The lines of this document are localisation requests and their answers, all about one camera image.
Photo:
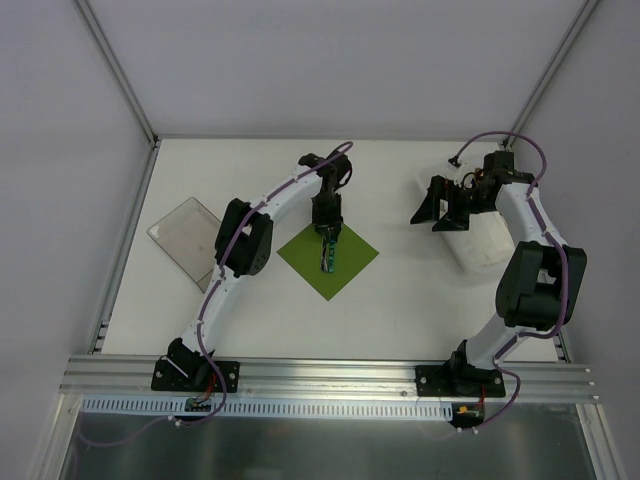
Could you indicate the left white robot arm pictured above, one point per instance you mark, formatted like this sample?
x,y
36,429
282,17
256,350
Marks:
x,y
244,244

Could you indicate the green paper napkin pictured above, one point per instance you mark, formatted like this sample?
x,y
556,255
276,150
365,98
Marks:
x,y
352,255

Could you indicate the clear smoked plastic box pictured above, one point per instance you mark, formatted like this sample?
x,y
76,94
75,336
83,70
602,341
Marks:
x,y
187,235

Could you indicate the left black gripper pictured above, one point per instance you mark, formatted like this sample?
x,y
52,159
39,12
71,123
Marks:
x,y
327,222

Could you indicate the aluminium rail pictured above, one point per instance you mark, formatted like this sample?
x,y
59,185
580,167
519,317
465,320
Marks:
x,y
529,382

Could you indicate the right frame post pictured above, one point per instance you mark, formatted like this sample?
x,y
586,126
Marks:
x,y
560,54

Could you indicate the frame post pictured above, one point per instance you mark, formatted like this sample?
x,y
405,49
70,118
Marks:
x,y
560,54
109,56

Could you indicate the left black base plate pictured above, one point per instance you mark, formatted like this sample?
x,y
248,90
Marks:
x,y
195,376

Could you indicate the white slotted cable duct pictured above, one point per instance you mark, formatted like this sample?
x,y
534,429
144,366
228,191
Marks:
x,y
270,408

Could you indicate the green handled fork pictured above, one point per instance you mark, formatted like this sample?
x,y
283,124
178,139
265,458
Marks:
x,y
332,254

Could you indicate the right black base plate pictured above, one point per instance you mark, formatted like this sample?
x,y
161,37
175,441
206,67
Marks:
x,y
447,381

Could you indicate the left frame post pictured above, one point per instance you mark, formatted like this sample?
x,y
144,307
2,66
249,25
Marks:
x,y
109,56

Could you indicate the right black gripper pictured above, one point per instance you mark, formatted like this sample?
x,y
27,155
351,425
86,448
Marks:
x,y
453,201

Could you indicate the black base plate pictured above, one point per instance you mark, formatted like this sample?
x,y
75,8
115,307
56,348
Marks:
x,y
195,376
447,381

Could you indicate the white plastic basket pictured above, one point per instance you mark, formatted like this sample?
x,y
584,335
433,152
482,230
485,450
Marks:
x,y
486,247

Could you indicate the silver table knife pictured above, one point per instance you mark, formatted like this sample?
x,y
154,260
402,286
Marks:
x,y
325,256

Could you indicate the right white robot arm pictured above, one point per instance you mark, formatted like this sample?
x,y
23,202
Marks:
x,y
537,292

